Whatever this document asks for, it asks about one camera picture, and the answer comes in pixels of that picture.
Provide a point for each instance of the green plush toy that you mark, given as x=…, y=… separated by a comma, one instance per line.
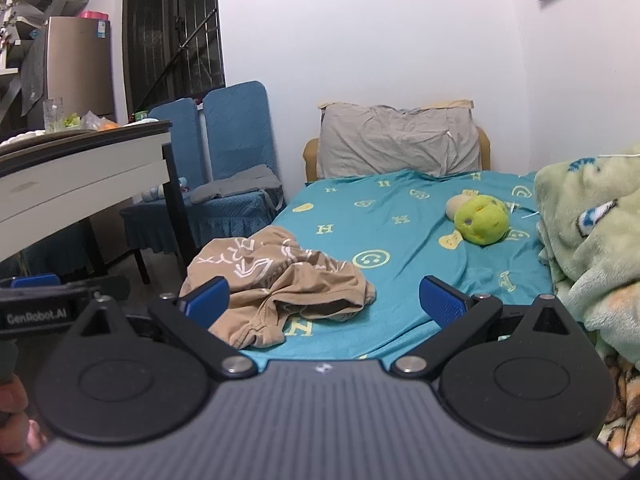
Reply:
x=482, y=220

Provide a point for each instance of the white plate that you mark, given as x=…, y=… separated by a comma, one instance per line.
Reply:
x=22, y=138

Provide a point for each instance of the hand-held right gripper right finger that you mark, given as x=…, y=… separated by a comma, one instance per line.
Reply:
x=440, y=302

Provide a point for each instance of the white table with dark top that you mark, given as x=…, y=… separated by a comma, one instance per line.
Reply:
x=75, y=180

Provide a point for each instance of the green fleece blanket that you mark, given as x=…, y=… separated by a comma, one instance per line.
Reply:
x=590, y=240

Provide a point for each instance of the orange patterned blanket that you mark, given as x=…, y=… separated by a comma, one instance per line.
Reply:
x=625, y=400

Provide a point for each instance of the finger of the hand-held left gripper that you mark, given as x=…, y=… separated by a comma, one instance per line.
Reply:
x=35, y=280

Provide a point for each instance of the pink container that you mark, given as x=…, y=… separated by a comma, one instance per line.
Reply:
x=94, y=14

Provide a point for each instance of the green leafy vegetables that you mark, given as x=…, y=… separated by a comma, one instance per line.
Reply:
x=71, y=121

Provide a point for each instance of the person's left hand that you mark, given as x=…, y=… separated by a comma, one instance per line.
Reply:
x=17, y=410

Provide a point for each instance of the tan printed t-shirt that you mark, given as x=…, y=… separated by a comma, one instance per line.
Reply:
x=280, y=280

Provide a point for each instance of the clear glass cup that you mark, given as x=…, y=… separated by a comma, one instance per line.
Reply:
x=53, y=115

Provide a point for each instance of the bronze refrigerator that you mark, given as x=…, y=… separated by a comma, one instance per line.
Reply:
x=80, y=65

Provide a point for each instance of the dark barred window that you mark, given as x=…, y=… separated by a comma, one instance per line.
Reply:
x=170, y=35

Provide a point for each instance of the blue covered chair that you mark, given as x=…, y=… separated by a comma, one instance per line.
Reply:
x=240, y=125
x=175, y=140

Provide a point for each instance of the plastic bag with oranges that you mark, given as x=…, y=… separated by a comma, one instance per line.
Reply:
x=97, y=122

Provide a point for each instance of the grey garment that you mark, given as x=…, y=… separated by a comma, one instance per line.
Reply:
x=395, y=140

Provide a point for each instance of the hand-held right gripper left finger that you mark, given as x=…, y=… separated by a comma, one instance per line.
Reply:
x=205, y=299

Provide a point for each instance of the grey seat cushion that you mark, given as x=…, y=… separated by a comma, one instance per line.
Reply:
x=240, y=184

